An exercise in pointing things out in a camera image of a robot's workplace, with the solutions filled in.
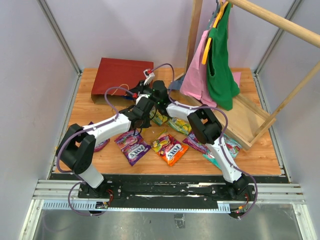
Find wooden clothes rack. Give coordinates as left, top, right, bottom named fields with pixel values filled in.
left=184, top=0, right=320, bottom=150

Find red paper bag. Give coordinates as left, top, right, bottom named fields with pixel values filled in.
left=91, top=57, right=154, bottom=107

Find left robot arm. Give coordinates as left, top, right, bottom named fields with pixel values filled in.
left=56, top=96, right=154, bottom=198

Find green snack packet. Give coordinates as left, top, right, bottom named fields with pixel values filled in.
left=166, top=117, right=192, bottom=136

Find orange Fox's candy packet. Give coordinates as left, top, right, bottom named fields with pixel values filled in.
left=151, top=128, right=189, bottom=167

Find yellow hanger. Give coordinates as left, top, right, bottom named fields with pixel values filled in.
left=201, top=0, right=231, bottom=65

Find pink shirt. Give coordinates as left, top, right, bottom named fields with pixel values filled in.
left=180, top=30, right=240, bottom=107

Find purple Fox's packet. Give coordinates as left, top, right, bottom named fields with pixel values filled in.
left=89, top=126, right=110, bottom=152
left=114, top=130, right=151, bottom=166

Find teal hanger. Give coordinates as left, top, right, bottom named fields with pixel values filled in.
left=206, top=0, right=225, bottom=30

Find purple snack packet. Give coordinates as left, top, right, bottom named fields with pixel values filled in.
left=182, top=132, right=208, bottom=154

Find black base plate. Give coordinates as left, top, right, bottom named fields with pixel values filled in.
left=48, top=172, right=258, bottom=210

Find teal Fox's candy packet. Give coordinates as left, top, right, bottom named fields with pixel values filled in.
left=202, top=134, right=242, bottom=169

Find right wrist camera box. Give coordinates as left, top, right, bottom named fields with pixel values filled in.
left=143, top=69, right=155, bottom=86

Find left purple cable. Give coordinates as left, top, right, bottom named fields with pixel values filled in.
left=56, top=86, right=138, bottom=217

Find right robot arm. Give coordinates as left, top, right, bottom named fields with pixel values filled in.
left=130, top=80, right=248, bottom=200

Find green shirt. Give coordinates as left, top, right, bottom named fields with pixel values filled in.
left=206, top=6, right=240, bottom=111

